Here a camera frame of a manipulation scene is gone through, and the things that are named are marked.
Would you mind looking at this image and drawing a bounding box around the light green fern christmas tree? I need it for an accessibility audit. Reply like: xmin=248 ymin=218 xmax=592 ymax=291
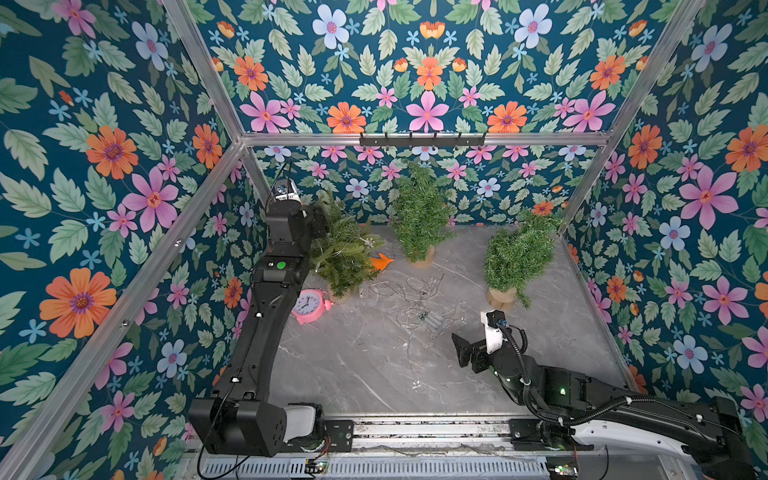
xmin=310 ymin=190 xmax=384 ymax=299

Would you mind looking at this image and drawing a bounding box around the clear battery box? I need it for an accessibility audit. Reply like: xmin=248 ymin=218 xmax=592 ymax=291
xmin=417 ymin=310 xmax=451 ymax=331

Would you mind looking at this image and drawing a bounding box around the thin wire string light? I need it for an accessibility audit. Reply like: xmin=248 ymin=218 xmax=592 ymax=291
xmin=351 ymin=273 xmax=479 ymax=391

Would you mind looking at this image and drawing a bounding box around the dark green tree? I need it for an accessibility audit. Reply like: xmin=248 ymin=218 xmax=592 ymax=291
xmin=392 ymin=162 xmax=453 ymax=263
xmin=484 ymin=210 xmax=562 ymax=309

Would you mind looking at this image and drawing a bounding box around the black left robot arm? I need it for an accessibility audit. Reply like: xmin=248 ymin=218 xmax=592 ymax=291
xmin=189 ymin=199 xmax=327 ymax=457

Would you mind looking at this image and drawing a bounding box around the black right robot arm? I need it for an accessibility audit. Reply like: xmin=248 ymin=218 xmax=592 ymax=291
xmin=452 ymin=334 xmax=756 ymax=479

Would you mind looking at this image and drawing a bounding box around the orange plush toy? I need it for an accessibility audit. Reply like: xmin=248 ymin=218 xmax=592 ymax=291
xmin=369 ymin=252 xmax=394 ymax=272

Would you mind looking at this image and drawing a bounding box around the pink alarm clock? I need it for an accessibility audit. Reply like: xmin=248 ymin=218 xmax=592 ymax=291
xmin=291 ymin=289 xmax=334 ymax=325

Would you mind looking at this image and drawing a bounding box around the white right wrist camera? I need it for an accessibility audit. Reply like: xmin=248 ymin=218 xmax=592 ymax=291
xmin=480 ymin=310 xmax=507 ymax=354

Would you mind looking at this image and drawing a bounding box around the black corrugated cable hose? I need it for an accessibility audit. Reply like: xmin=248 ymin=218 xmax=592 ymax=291
xmin=497 ymin=323 xmax=637 ymax=424

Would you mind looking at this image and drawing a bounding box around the black hook rail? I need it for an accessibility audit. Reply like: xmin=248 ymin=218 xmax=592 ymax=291
xmin=358 ymin=132 xmax=487 ymax=149

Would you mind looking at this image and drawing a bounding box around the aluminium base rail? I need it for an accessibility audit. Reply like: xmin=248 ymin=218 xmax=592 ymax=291
xmin=178 ymin=414 xmax=696 ymax=479

